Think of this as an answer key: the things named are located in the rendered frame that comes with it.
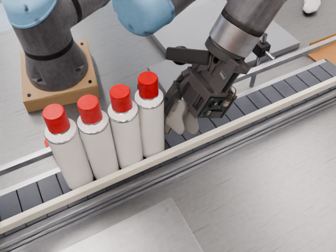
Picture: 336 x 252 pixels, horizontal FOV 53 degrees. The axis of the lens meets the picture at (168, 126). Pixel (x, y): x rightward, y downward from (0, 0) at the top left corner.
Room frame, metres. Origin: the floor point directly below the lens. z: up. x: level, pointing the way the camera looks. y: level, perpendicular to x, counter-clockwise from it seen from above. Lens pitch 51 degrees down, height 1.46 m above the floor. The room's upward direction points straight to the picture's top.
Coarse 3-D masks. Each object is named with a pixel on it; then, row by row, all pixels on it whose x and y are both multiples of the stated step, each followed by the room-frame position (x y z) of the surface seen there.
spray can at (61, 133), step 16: (48, 112) 0.33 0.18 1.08; (64, 112) 0.33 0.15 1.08; (48, 128) 0.32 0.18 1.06; (64, 128) 0.32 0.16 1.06; (48, 144) 0.32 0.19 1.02; (64, 144) 0.31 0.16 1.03; (80, 144) 0.33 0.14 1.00; (64, 160) 0.31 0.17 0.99; (80, 160) 0.32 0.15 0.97; (64, 176) 0.31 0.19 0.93; (80, 176) 0.31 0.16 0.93
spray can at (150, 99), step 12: (144, 72) 0.42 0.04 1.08; (144, 84) 0.39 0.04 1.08; (156, 84) 0.40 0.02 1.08; (144, 96) 0.39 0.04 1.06; (156, 96) 0.40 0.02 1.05; (144, 108) 0.38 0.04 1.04; (156, 108) 0.38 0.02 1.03; (144, 120) 0.38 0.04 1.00; (156, 120) 0.38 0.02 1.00; (144, 132) 0.38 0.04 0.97; (156, 132) 0.38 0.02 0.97; (144, 144) 0.38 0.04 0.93; (156, 144) 0.38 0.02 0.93; (144, 156) 0.38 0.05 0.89
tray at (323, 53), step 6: (330, 36) 0.81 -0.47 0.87; (312, 42) 0.78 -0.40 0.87; (324, 48) 0.79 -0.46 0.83; (330, 48) 0.79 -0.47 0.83; (312, 54) 0.77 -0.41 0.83; (318, 54) 0.77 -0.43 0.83; (324, 54) 0.77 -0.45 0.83; (330, 54) 0.77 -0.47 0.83; (318, 60) 0.74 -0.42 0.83; (330, 60) 0.74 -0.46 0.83
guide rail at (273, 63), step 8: (328, 40) 0.66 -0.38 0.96; (304, 48) 0.63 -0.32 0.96; (312, 48) 0.63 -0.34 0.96; (320, 48) 0.65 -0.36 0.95; (288, 56) 0.60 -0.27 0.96; (296, 56) 0.61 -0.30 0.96; (264, 64) 0.58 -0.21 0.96; (272, 64) 0.58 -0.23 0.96; (280, 64) 0.59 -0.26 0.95; (248, 72) 0.55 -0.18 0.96; (256, 72) 0.56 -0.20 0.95; (240, 80) 0.54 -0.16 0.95; (80, 136) 0.38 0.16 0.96; (40, 152) 0.34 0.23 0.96; (48, 152) 0.34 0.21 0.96; (16, 160) 0.32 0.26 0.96; (24, 160) 0.32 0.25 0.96; (32, 160) 0.33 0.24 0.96; (0, 168) 0.31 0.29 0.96; (8, 168) 0.31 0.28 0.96; (16, 168) 0.32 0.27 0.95
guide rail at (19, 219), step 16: (288, 96) 0.52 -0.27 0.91; (304, 96) 0.53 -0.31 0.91; (256, 112) 0.48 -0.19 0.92; (272, 112) 0.49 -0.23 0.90; (224, 128) 0.43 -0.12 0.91; (192, 144) 0.40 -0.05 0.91; (144, 160) 0.35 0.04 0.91; (160, 160) 0.36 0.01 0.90; (112, 176) 0.32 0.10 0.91; (128, 176) 0.33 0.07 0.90; (80, 192) 0.29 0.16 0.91; (32, 208) 0.26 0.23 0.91; (48, 208) 0.26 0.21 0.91; (0, 224) 0.23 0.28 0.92; (16, 224) 0.23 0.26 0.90
